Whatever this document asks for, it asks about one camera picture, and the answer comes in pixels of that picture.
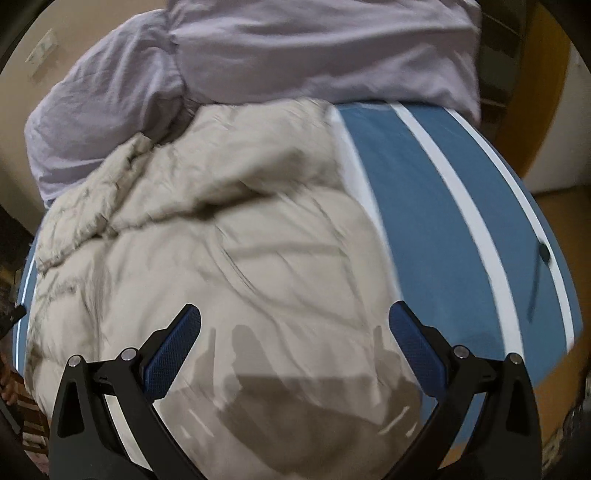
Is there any yellow wooden door frame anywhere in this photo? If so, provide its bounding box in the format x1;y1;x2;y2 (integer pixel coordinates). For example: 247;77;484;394
508;0;573;178

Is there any small dark object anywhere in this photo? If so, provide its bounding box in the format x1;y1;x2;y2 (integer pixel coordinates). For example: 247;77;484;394
529;241;552;321

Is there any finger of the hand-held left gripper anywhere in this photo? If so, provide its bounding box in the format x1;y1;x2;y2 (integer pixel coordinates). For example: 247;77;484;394
0;304;27;335

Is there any beige wall switch plate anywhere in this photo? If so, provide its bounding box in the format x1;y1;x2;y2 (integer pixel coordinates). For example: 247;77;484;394
25;30;58;77

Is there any white door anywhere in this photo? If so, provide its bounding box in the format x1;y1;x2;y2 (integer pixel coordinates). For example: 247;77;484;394
529;46;591;192

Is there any lavender duvet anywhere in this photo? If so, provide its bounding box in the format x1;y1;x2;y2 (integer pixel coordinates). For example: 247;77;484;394
24;0;483;204

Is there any beige puffer jacket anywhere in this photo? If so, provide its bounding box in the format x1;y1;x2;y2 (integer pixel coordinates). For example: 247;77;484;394
25;97;428;480

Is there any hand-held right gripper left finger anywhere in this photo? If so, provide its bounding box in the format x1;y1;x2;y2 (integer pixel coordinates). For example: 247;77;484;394
50;303;202;480

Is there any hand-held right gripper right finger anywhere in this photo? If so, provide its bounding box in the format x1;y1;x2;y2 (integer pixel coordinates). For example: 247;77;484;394
389;300;543;480

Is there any blue white striped bed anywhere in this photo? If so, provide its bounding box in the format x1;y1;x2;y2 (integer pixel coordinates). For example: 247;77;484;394
14;102;578;480

